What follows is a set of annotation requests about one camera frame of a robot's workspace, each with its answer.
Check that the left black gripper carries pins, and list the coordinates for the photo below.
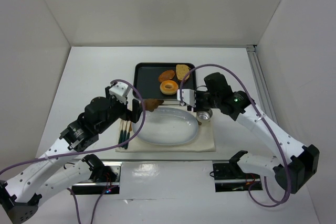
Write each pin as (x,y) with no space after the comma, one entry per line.
(135,109)

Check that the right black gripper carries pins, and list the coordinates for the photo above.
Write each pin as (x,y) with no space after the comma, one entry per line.
(190,106)

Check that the brown croissant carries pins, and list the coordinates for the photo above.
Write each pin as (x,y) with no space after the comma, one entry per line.
(152,104)

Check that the metal tongs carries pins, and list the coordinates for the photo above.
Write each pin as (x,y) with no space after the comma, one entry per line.
(170,103)

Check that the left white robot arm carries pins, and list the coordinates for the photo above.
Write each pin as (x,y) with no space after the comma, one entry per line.
(66,162)

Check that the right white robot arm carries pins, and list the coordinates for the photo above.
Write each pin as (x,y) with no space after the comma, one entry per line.
(294,163)

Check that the seeded bread slice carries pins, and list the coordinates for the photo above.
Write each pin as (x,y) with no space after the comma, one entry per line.
(181,71)

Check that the orange flat bread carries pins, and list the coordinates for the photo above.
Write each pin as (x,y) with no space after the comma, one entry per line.
(166,75)

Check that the metal cup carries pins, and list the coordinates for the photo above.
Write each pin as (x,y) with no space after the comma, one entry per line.
(204,116)

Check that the white oval plate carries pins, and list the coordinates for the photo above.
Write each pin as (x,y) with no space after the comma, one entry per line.
(167,127)

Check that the beige cloth placemat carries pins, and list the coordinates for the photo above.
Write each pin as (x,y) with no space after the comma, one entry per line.
(203,142)

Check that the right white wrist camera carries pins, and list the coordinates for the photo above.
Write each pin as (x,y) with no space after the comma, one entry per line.
(186,97)

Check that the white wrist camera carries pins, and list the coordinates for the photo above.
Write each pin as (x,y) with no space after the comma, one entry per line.
(119,90)
(186,97)

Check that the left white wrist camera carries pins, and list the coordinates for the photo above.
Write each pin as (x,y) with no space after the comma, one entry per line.
(119,90)

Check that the green handled knife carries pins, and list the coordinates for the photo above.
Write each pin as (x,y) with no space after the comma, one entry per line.
(124,133)

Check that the green handled fork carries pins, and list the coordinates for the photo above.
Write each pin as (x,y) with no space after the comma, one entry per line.
(121,134)

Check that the ring donut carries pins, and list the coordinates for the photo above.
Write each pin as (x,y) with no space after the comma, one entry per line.
(169,87)

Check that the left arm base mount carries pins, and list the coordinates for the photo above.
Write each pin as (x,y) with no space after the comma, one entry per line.
(104,177)

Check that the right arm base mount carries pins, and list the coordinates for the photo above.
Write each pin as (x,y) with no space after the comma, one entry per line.
(229,179)

